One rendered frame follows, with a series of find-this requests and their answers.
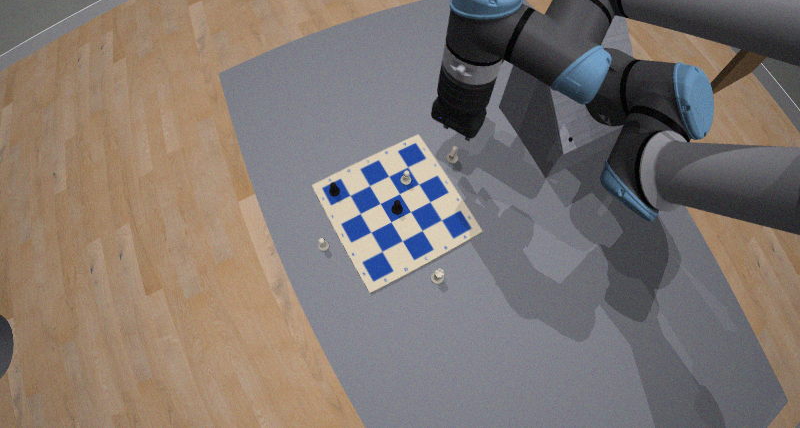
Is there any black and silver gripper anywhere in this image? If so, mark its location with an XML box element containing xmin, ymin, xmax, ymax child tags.
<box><xmin>431</xmin><ymin>40</ymin><xmax>504</xmax><ymax>141</ymax></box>

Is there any blue and cream chessboard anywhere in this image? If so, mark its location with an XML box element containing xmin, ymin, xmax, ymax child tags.
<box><xmin>312</xmin><ymin>134</ymin><xmax>483</xmax><ymax>293</ymax></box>

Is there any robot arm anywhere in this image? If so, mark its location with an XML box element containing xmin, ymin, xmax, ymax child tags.
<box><xmin>446</xmin><ymin>0</ymin><xmax>800</xmax><ymax>235</ymax></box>

